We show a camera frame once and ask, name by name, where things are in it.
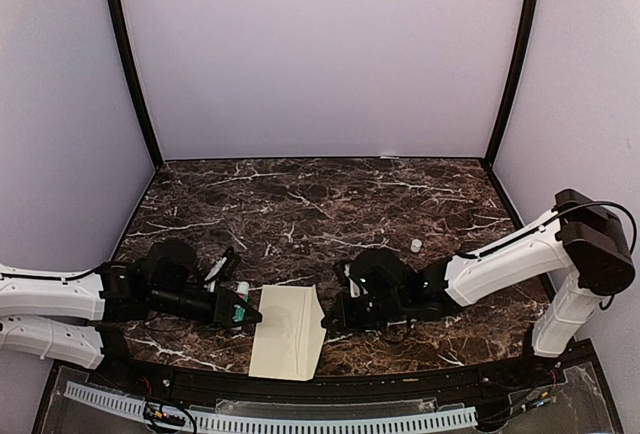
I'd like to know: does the green white glue stick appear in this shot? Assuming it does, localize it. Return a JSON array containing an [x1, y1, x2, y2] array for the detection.
[[234, 281, 250, 322]]

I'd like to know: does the cream paper envelope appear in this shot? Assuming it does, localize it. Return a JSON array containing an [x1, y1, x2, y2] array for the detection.
[[249, 285, 326, 382]]

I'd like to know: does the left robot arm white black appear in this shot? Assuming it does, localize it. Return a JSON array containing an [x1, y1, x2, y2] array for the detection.
[[1, 239, 263, 390]]

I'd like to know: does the white glue stick cap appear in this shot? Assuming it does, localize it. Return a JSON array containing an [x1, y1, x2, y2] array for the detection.
[[410, 239, 423, 253]]

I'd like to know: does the right black frame post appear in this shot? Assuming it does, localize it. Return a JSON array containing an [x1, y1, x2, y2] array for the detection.
[[483, 0, 537, 171]]

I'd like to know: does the small circuit board with wires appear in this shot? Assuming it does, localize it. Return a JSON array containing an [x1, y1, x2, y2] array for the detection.
[[143, 403, 186, 428]]

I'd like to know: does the white slotted cable duct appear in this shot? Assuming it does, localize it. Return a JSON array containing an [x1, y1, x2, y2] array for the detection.
[[64, 382, 477, 434]]

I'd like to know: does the black front table rail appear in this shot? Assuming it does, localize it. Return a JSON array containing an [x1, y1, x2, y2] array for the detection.
[[88, 318, 575, 403]]

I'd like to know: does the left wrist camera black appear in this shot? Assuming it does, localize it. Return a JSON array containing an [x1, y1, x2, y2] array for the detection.
[[203, 247, 241, 293]]

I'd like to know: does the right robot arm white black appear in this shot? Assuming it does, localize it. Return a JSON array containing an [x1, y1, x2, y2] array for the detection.
[[322, 189, 639, 388]]

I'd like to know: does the left black frame post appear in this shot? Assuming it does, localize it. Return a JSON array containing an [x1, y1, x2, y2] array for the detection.
[[107, 0, 164, 170]]

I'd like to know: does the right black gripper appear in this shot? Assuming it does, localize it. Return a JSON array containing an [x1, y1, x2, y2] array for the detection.
[[321, 290, 406, 333]]

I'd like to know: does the black frame post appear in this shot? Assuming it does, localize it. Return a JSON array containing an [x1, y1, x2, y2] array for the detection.
[[107, 0, 164, 170], [483, 0, 537, 171]]

